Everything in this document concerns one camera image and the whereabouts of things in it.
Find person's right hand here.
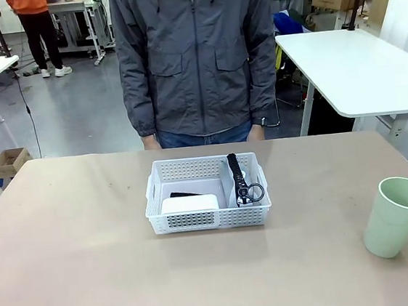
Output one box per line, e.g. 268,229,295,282
139,132,162,152

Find white basket divider panel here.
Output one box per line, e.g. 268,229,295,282
217,158,238,209

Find white curved plastic case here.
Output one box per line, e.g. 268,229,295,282
158,192,221,217

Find person in grey jacket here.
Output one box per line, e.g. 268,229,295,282
107,0,287,155

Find grey background workbench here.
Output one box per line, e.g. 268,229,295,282
45,0,118,71

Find person's left forearm grey sleeve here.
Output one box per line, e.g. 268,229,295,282
242,49,285,124

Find black stapler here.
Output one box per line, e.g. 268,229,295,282
168,188,203,201

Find blue cloth item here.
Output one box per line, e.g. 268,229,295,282
271,9,308,37

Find person's left hand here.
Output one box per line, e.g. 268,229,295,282
245,122,265,142

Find white perforated plastic basket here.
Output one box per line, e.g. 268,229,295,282
139,148,275,237

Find large white side table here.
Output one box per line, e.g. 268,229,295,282
274,21,408,151

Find person's right forearm grey sleeve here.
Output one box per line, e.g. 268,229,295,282
117,63,159,140

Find person in orange top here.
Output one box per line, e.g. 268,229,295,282
5,0,73,82

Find small open cardboard box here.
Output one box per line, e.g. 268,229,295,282
0,145,36,190

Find black strap with metal ring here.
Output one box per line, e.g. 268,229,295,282
225,149,267,209

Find light green plastic cup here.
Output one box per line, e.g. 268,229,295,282
356,174,408,262

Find black hanging cable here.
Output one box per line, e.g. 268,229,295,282
12,66,44,161

